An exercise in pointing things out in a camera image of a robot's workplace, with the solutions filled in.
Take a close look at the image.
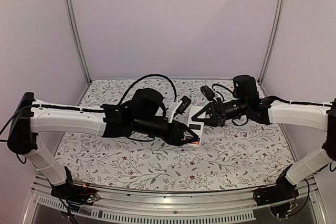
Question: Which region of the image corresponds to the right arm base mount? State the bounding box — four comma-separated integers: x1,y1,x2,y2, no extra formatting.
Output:
253,184,299,206

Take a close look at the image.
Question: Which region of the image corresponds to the right aluminium frame post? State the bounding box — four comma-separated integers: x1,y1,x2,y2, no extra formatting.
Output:
258,0,285,85

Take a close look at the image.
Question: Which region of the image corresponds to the left aluminium frame post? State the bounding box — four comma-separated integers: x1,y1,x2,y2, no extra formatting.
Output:
64,0,92,84

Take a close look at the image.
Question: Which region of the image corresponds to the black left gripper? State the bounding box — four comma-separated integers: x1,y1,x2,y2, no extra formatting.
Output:
134,116,200,147

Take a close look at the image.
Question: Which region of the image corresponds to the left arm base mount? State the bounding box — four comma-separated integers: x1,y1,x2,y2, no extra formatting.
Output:
51,182,100,205

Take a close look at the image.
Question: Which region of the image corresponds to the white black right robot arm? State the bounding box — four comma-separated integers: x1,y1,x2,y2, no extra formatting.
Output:
191,75,335,201

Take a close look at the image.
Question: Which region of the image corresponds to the aluminium front rail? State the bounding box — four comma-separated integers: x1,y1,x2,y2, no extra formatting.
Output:
20,175,331,223

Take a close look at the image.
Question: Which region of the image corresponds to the floral patterned table mat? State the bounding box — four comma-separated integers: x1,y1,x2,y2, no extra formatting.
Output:
55,74,293,191

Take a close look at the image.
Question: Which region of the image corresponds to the white remote control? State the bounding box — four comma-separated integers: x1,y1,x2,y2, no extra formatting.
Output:
186,105,204,147

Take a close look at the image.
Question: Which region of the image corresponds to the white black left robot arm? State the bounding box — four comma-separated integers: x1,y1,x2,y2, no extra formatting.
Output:
4,88,199,200

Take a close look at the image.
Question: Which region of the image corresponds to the aluminium frame post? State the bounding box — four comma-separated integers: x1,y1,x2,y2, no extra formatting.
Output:
64,0,92,84
258,0,285,85

